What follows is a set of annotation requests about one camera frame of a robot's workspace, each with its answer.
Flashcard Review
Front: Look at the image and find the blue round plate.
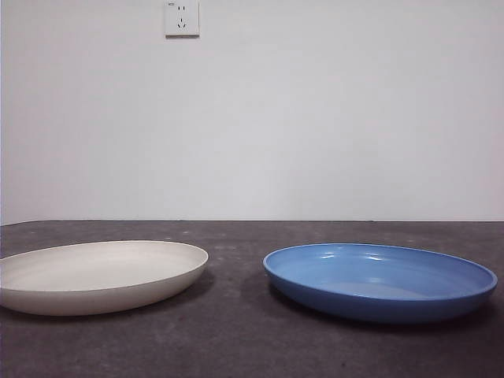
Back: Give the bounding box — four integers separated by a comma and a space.
262, 243, 498, 324

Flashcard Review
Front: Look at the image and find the white round plate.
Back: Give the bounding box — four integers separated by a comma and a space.
0, 239, 209, 317

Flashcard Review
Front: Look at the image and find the white wall socket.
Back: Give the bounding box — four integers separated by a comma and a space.
164, 1, 200, 39

